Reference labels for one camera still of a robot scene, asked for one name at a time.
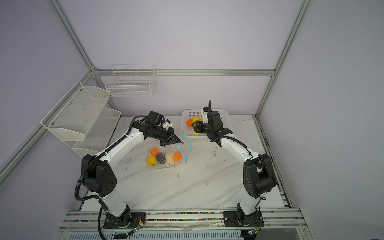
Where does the lower white mesh shelf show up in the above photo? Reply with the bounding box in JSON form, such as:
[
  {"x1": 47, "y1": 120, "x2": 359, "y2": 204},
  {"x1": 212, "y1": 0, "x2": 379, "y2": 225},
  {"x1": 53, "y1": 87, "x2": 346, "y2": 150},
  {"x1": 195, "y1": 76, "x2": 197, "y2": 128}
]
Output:
[{"x1": 72, "y1": 108, "x2": 121, "y2": 158}]

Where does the white garlic bulb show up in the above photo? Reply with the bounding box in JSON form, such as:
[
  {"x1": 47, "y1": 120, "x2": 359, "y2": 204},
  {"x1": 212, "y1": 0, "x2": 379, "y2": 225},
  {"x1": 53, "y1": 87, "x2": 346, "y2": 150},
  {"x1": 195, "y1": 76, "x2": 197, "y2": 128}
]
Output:
[{"x1": 166, "y1": 152, "x2": 175, "y2": 165}]

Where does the white plastic perforated basket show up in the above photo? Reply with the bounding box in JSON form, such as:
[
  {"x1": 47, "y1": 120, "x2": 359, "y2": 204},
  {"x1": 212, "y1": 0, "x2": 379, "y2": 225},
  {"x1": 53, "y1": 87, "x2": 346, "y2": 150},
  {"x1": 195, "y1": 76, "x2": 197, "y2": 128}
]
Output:
[{"x1": 181, "y1": 109, "x2": 232, "y2": 142}]

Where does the black avocado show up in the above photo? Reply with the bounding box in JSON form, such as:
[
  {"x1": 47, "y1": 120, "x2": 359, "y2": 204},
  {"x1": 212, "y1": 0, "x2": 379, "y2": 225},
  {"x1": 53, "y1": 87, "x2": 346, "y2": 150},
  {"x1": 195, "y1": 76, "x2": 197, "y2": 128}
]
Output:
[{"x1": 156, "y1": 153, "x2": 166, "y2": 164}]

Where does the white mesh shelf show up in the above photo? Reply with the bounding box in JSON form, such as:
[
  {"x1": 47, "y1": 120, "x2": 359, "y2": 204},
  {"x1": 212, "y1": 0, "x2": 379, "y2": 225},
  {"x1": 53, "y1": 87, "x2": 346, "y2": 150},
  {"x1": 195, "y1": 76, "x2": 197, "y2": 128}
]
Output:
[
  {"x1": 72, "y1": 108, "x2": 121, "y2": 158},
  {"x1": 41, "y1": 82, "x2": 110, "y2": 142}
]

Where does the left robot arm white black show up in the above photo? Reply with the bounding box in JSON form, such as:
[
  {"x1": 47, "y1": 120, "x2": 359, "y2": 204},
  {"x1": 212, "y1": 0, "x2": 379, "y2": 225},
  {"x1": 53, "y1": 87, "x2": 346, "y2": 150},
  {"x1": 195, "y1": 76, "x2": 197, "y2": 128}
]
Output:
[{"x1": 74, "y1": 111, "x2": 181, "y2": 228}]

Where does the white wire wall basket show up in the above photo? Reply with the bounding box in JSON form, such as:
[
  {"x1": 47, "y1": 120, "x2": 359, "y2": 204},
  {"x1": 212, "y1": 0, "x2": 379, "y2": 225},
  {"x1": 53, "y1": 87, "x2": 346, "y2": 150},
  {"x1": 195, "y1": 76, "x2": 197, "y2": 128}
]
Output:
[{"x1": 105, "y1": 65, "x2": 157, "y2": 97}]

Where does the orange tangerine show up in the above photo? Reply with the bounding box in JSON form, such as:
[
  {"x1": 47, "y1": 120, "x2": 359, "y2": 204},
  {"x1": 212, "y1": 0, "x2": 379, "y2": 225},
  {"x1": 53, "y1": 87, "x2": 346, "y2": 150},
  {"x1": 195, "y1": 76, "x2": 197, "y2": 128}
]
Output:
[
  {"x1": 150, "y1": 148, "x2": 160, "y2": 157},
  {"x1": 187, "y1": 119, "x2": 193, "y2": 127},
  {"x1": 173, "y1": 152, "x2": 184, "y2": 162}
]

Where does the upper white mesh shelf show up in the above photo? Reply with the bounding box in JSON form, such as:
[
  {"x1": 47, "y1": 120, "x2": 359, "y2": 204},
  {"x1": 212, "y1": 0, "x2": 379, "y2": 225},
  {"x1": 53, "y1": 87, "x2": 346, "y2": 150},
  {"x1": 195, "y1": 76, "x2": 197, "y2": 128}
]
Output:
[{"x1": 41, "y1": 82, "x2": 110, "y2": 142}]

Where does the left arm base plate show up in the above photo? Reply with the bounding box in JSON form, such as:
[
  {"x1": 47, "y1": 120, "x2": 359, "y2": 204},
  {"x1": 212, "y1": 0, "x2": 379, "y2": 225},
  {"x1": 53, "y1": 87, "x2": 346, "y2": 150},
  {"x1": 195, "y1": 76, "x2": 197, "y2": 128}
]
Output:
[{"x1": 103, "y1": 212, "x2": 147, "y2": 229}]

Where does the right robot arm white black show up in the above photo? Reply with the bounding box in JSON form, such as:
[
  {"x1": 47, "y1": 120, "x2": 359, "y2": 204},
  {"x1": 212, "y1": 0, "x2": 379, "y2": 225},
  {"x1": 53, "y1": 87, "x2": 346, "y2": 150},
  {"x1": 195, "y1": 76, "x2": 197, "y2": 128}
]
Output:
[{"x1": 192, "y1": 107, "x2": 277, "y2": 227}]

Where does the orange tangerine front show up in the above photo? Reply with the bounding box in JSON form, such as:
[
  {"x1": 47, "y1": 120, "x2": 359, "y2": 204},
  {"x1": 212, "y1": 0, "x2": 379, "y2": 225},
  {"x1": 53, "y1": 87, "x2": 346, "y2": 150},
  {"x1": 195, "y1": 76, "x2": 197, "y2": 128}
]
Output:
[{"x1": 150, "y1": 148, "x2": 160, "y2": 157}]

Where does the round yellow fruit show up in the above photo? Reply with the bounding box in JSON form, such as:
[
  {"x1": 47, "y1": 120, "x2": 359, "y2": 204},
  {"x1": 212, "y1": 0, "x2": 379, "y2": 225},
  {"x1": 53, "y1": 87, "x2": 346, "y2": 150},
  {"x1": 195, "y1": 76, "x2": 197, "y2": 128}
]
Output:
[{"x1": 147, "y1": 155, "x2": 157, "y2": 167}]

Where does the clear zip top bag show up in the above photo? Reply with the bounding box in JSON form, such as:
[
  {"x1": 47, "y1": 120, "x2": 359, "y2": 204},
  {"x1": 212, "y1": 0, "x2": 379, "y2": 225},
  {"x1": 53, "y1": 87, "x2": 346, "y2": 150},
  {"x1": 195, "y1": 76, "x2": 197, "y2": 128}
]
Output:
[{"x1": 146, "y1": 130, "x2": 193, "y2": 170}]

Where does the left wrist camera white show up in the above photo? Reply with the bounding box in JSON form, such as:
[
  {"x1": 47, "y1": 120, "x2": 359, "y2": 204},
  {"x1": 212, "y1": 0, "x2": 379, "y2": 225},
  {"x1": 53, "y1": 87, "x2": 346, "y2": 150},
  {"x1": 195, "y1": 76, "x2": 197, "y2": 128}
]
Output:
[{"x1": 163, "y1": 120, "x2": 173, "y2": 131}]

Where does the aluminium front rail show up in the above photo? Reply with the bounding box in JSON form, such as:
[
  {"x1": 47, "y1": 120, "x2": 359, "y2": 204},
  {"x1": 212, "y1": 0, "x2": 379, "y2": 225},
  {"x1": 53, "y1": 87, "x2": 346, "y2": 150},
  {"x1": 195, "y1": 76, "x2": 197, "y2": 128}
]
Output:
[{"x1": 59, "y1": 208, "x2": 308, "y2": 232}]

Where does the orange tangerine back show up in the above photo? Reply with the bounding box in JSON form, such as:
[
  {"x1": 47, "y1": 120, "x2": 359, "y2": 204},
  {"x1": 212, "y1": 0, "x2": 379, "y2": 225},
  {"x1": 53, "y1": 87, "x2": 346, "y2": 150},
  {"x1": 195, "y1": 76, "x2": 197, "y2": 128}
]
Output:
[{"x1": 187, "y1": 119, "x2": 193, "y2": 127}]

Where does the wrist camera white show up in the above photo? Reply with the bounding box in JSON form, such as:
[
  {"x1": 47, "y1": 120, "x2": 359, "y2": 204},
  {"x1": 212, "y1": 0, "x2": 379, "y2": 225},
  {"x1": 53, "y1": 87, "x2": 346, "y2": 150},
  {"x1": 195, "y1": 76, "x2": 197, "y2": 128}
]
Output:
[
  {"x1": 163, "y1": 120, "x2": 173, "y2": 131},
  {"x1": 201, "y1": 107, "x2": 209, "y2": 124}
]

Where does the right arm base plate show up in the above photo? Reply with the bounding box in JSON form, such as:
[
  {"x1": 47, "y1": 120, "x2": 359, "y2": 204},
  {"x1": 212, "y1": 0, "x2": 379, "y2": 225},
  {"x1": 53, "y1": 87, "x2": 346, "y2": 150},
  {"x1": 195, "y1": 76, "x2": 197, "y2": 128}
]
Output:
[{"x1": 223, "y1": 210, "x2": 265, "y2": 228}]

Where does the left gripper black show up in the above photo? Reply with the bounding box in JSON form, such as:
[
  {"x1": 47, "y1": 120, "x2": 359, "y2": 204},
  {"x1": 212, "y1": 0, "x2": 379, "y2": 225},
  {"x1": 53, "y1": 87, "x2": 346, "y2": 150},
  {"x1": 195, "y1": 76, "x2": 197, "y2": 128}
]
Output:
[{"x1": 150, "y1": 127, "x2": 181, "y2": 147}]

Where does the black corrugated cable left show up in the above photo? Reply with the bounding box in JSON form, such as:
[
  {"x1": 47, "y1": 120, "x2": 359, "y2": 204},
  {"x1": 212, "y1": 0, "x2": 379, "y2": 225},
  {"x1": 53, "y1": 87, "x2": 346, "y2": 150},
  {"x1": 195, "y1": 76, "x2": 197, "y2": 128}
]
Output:
[{"x1": 74, "y1": 115, "x2": 148, "y2": 240}]

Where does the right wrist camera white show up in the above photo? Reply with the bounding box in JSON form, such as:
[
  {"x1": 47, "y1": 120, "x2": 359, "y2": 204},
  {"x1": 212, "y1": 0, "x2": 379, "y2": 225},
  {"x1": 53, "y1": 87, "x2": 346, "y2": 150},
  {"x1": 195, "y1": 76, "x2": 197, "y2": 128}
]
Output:
[{"x1": 201, "y1": 107, "x2": 209, "y2": 124}]

